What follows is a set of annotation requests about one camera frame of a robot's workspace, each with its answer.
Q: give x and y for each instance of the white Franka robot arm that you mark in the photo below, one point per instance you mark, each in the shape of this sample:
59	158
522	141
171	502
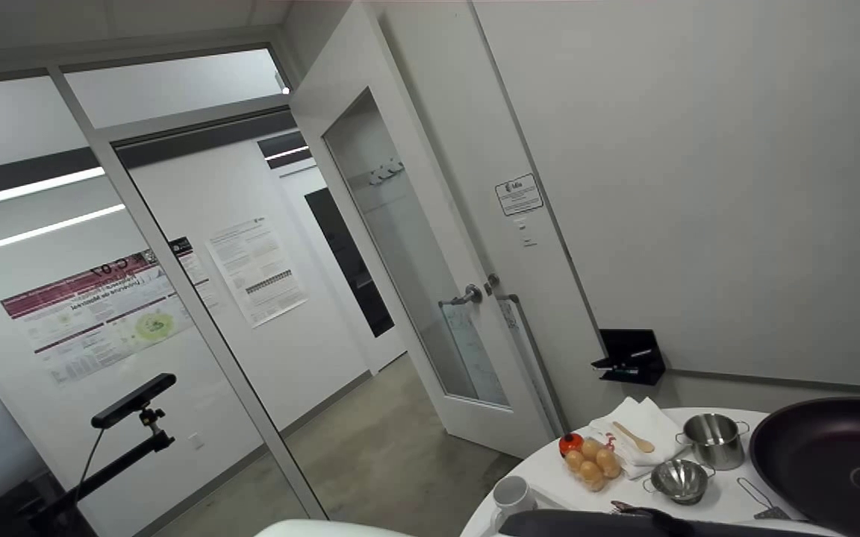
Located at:
328	528

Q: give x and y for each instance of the small wooden spoon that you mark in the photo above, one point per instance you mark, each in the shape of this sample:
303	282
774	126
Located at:
634	435

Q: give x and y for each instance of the small steel bowl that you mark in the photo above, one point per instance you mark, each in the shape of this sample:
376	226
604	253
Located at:
679	481

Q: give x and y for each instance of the white door with glass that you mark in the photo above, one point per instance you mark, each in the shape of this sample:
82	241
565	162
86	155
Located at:
401	249

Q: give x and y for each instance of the dark corridor door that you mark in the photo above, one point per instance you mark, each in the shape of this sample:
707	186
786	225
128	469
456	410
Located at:
350	261

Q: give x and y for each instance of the small white door sign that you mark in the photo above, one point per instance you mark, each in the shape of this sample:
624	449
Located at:
521	192

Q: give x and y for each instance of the small orange round toy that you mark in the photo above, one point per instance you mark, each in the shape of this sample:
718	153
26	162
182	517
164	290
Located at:
571	441

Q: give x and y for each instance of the white ceramic mug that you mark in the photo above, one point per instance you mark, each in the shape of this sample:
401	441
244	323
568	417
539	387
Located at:
515	492

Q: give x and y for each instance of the white folded napkin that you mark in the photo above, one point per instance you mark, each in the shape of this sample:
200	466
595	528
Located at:
649	417

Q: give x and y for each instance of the small steel pot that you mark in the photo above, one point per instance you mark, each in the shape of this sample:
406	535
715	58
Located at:
710	435

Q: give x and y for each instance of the steel spatula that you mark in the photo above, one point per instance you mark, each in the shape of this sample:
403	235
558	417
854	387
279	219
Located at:
763	502

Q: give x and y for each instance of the black frying pan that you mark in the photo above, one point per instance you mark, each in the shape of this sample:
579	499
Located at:
834	466

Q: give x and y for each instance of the white paper wall notice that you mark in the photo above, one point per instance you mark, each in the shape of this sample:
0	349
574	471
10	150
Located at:
253	267

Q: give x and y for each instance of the black wall marker holder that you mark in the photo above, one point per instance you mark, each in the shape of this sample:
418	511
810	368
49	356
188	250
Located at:
634	356

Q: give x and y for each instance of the black stereo camera bar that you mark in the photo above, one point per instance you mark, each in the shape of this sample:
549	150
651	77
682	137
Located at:
132	399

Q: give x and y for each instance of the maroon header wall poster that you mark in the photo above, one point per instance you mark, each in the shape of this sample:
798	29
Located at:
89	308

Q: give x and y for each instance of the black camera stand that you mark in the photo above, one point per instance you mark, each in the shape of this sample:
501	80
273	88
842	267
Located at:
103	471

